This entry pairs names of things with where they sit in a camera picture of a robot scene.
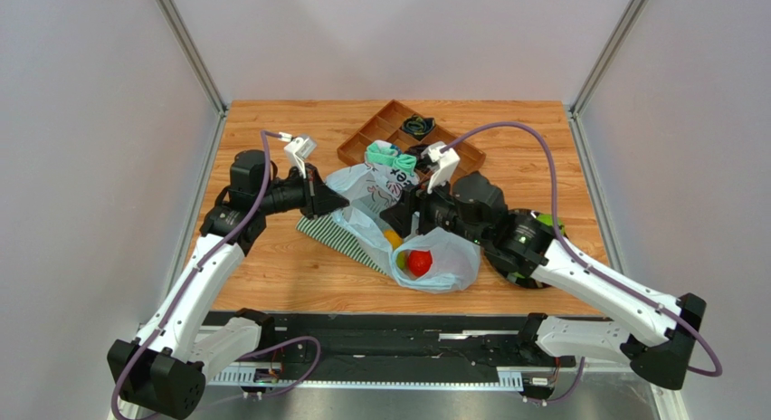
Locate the right aluminium frame post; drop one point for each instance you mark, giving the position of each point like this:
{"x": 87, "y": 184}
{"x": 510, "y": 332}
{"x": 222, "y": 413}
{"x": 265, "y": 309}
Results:
{"x": 625, "y": 24}

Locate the green watermelon toy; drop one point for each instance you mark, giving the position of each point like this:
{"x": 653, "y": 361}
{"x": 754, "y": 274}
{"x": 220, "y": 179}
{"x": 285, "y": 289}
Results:
{"x": 550, "y": 221}

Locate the orange red wrinkled fruit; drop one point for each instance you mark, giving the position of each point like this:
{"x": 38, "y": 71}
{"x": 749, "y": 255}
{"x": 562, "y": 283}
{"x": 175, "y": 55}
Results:
{"x": 419, "y": 262}

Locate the aluminium frame post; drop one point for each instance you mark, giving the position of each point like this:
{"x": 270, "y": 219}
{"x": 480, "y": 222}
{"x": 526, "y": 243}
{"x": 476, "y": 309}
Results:
{"x": 177, "y": 24}
{"x": 625, "y": 24}

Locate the teal white sock pair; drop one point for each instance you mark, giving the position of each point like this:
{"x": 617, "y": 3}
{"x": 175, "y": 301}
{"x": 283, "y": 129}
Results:
{"x": 387, "y": 154}

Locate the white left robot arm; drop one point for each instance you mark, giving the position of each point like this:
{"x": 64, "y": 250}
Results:
{"x": 166, "y": 368}

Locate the light green starfruit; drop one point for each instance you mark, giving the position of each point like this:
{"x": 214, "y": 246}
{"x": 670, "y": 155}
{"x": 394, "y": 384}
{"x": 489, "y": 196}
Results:
{"x": 401, "y": 260}

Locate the light blue printed plastic bag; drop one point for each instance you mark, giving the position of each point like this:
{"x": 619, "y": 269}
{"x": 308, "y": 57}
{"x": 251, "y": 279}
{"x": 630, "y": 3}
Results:
{"x": 438, "y": 262}

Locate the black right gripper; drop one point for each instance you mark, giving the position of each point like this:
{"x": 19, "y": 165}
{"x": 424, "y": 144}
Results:
{"x": 413, "y": 209}

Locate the left aluminium frame post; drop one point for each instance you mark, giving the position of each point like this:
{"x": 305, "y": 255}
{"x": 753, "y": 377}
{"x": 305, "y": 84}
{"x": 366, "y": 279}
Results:
{"x": 177, "y": 24}

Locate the yellow green mango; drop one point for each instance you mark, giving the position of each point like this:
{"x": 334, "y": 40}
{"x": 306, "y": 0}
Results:
{"x": 393, "y": 238}

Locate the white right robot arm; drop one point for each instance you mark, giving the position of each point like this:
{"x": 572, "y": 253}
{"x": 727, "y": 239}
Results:
{"x": 652, "y": 332}

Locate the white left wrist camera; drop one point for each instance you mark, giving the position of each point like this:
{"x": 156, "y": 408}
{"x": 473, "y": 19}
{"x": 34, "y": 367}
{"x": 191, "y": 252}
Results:
{"x": 298, "y": 149}

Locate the brown wooden divided tray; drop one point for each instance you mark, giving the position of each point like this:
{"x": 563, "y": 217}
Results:
{"x": 396, "y": 123}

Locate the green white striped cloth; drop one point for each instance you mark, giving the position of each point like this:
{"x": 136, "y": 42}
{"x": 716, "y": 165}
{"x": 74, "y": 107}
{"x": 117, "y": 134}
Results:
{"x": 325, "y": 231}

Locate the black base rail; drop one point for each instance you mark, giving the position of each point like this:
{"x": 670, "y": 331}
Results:
{"x": 402, "y": 351}

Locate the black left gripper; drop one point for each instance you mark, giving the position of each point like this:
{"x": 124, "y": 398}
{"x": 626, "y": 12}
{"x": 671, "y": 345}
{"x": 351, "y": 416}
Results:
{"x": 309, "y": 195}

